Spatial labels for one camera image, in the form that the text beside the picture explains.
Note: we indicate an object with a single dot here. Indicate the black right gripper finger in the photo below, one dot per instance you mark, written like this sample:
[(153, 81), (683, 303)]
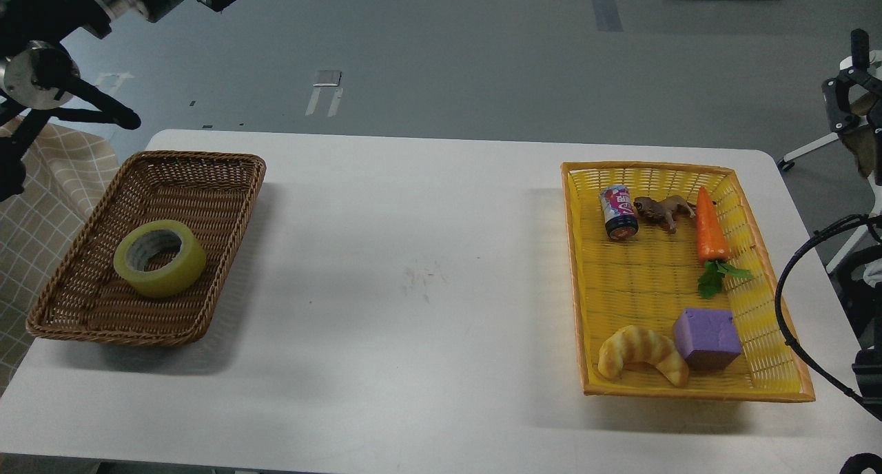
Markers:
[(836, 90)]

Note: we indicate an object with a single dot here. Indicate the yellow tape roll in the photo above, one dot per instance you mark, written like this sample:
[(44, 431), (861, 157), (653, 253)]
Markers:
[(147, 241)]

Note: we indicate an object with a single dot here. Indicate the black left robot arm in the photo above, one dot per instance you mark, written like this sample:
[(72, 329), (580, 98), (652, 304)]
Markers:
[(40, 80)]

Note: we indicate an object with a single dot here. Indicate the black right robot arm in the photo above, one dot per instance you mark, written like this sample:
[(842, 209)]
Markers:
[(867, 363)]

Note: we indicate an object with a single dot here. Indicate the white chair base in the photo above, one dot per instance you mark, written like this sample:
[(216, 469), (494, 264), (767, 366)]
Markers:
[(826, 181)]

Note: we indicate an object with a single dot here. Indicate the orange toy carrot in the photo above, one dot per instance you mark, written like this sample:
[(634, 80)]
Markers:
[(713, 251)]

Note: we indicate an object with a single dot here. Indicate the brown toy animal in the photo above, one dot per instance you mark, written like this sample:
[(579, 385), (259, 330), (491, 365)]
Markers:
[(664, 212)]

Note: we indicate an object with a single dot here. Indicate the small drink can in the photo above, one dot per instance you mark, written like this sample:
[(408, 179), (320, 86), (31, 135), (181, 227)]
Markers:
[(620, 219)]

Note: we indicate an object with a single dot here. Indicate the yellow plastic basket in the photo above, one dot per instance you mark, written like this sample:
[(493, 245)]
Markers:
[(650, 278)]

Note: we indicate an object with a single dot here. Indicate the purple block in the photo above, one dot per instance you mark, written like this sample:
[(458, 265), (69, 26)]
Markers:
[(707, 339)]

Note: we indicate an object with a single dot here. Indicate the toy croissant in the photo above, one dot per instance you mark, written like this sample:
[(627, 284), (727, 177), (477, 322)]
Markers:
[(636, 344)]

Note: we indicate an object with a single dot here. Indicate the brown wicker basket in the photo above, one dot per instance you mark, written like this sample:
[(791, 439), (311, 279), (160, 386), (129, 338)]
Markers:
[(213, 193)]

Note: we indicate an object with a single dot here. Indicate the beige checkered cloth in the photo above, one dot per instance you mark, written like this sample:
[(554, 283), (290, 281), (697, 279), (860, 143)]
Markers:
[(67, 172)]

